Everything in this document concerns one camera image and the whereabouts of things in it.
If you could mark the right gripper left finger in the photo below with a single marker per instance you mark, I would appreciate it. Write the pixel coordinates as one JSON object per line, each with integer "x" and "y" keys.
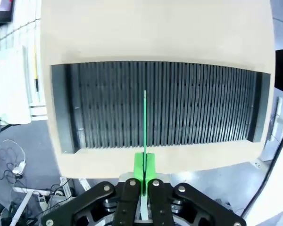
{"x": 129, "y": 200}

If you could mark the black slotted board rack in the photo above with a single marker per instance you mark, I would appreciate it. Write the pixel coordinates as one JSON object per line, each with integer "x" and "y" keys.
{"x": 179, "y": 106}

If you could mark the white power strip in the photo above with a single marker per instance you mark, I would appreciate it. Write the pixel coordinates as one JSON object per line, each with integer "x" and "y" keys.
{"x": 56, "y": 194}

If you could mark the white equipment stand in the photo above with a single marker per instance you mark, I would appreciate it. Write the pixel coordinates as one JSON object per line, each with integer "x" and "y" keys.
{"x": 11, "y": 94}

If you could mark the black flat screen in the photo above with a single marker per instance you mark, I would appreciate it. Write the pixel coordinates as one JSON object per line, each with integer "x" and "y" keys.
{"x": 0, "y": 9}

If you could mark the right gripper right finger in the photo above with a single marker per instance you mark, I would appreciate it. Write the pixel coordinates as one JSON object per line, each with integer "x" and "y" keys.
{"x": 159, "y": 200}

